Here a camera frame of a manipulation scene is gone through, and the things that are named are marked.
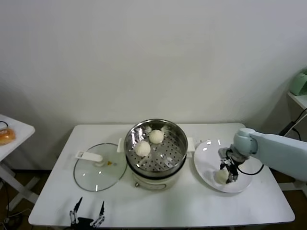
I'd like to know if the white side table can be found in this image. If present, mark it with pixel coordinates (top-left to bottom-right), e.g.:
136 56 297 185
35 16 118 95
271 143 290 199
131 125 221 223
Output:
0 114 40 212

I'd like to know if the black power cable with adapter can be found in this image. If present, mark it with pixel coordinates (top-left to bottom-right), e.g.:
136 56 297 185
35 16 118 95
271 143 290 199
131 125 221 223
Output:
278 111 307 142

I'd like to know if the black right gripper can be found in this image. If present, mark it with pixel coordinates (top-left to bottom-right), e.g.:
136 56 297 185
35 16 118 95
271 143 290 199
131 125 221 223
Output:
219 158 240 184

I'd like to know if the pale green box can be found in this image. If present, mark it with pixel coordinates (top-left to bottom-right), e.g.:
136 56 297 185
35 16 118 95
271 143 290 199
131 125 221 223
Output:
290 68 307 96

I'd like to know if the golden bread roll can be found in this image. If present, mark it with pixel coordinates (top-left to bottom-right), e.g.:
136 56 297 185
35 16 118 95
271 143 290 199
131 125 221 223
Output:
0 128 16 146

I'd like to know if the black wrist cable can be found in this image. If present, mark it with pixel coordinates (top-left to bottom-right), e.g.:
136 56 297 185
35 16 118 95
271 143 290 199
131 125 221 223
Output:
237 162 265 176

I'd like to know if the white round plate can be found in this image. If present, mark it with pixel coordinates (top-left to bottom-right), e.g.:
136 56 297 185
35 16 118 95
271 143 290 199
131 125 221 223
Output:
193 139 254 194

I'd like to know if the white floor cable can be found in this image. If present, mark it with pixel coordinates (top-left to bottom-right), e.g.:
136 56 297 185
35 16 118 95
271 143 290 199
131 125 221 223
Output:
0 207 32 226

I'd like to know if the glass lid with white handle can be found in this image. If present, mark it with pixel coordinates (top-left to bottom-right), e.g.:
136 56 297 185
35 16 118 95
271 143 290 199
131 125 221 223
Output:
73 143 128 192

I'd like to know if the white steamed baozi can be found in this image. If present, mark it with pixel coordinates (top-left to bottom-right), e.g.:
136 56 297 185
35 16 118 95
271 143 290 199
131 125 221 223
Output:
214 169 230 185
149 129 165 144
134 140 151 157

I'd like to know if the cream electric cooker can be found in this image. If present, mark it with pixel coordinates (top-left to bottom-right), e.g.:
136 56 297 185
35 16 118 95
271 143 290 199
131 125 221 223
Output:
129 143 196 191

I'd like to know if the stainless steel steamer basket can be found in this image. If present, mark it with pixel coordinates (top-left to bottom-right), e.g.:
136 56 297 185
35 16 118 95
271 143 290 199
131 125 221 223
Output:
117 118 196 178

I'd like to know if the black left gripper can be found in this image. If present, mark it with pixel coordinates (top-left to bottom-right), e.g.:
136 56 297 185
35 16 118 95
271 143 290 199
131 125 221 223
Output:
69 196 106 230

